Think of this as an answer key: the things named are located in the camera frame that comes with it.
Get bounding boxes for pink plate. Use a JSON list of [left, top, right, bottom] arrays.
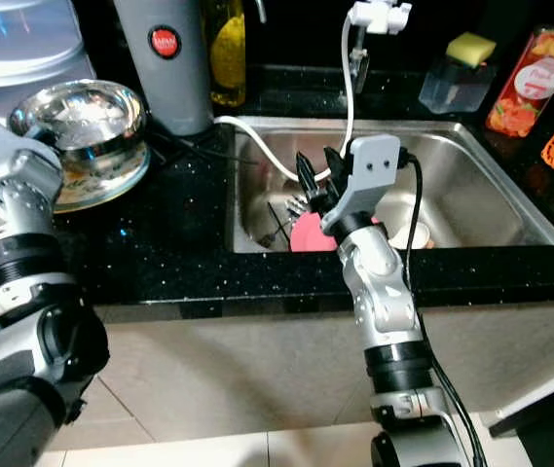
[[289, 209, 341, 252]]

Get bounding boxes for black chopstick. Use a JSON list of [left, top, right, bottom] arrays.
[[155, 136, 234, 166]]

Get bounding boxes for steel bowl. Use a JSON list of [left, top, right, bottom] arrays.
[[9, 80, 151, 191]]

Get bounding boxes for white cup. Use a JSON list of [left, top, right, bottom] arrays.
[[388, 219, 433, 252]]

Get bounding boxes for chrome tap nozzle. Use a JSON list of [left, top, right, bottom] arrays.
[[350, 44, 370, 93]]

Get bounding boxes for clear plastic sponge holder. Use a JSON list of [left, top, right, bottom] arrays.
[[418, 56, 497, 115]]

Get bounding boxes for yellow oil bottle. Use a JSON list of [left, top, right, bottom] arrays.
[[203, 0, 246, 108]]

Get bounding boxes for white tap head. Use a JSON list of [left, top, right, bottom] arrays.
[[350, 0, 414, 35]]

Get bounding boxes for grey flask red badge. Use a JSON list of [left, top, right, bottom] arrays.
[[114, 0, 214, 137]]

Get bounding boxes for stainless steel sink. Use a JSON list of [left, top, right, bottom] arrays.
[[225, 117, 554, 256]]

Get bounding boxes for yellow green sponge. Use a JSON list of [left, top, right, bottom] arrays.
[[447, 32, 497, 67]]

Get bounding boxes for peach dish soap bottle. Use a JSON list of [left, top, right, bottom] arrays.
[[486, 10, 554, 137]]

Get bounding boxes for translucent white water container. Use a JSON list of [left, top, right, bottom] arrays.
[[0, 0, 112, 103]]

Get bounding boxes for white tap hose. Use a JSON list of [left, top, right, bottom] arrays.
[[215, 15, 360, 184]]

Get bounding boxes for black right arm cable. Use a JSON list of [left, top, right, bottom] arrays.
[[398, 151, 492, 467]]

